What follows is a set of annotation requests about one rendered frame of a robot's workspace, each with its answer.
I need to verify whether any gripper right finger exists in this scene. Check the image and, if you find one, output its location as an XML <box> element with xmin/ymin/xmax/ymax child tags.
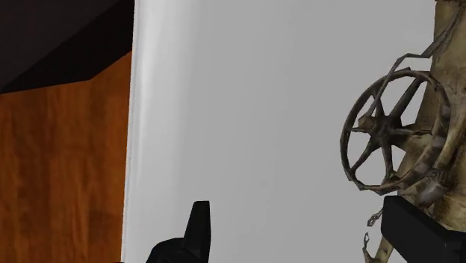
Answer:
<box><xmin>380</xmin><ymin>195</ymin><xmax>466</xmax><ymax>263</ymax></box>

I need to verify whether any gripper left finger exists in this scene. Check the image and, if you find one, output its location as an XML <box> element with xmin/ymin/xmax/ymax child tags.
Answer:
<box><xmin>145</xmin><ymin>199</ymin><xmax>212</xmax><ymax>263</ymax></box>

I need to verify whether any beige figure with spoked wheel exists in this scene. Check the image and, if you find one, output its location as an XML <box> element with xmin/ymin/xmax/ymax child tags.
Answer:
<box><xmin>339</xmin><ymin>0</ymin><xmax>466</xmax><ymax>263</ymax></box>

